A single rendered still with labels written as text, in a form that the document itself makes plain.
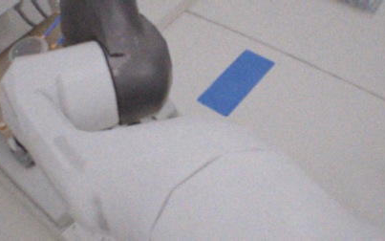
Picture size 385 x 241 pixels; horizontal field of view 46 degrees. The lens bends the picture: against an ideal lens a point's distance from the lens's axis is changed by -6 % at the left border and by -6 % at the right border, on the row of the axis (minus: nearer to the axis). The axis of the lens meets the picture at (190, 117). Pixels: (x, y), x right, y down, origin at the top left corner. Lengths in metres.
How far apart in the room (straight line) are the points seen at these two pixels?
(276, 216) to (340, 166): 0.90
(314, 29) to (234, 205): 1.21
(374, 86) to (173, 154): 1.05
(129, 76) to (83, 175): 0.17
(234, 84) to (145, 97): 0.80
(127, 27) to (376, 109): 0.88
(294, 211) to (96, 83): 0.28
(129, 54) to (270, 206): 0.28
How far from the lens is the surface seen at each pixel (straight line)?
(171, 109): 0.94
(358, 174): 1.13
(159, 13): 1.43
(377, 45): 1.42
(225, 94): 1.24
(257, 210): 0.24
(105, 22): 0.48
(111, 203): 0.31
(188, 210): 0.25
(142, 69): 0.47
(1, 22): 1.03
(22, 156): 0.86
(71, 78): 0.46
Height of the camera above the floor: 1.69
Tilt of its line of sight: 52 degrees down
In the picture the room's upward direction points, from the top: 9 degrees counter-clockwise
